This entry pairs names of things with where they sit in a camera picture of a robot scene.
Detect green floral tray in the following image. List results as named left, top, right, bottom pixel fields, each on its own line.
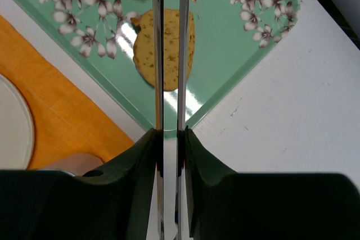
left=14, top=0, right=300, bottom=129

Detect silver metal tongs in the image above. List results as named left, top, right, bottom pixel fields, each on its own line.
left=152, top=0, right=190, bottom=239

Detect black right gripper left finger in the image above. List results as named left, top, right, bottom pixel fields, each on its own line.
left=1, top=129, right=158, bottom=239

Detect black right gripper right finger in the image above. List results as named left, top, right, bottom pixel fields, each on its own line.
left=184, top=129, right=359, bottom=239

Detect white blue ceramic plate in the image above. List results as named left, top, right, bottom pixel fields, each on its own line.
left=0, top=75, right=35, bottom=170

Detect orange cartoon placemat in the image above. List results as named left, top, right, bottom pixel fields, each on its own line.
left=1, top=18, right=134, bottom=169

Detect sliced bread piece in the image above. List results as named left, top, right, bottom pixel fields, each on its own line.
left=130, top=8, right=195, bottom=91

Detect pink white ceramic mug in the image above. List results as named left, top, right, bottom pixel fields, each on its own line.
left=40, top=153, right=103, bottom=176

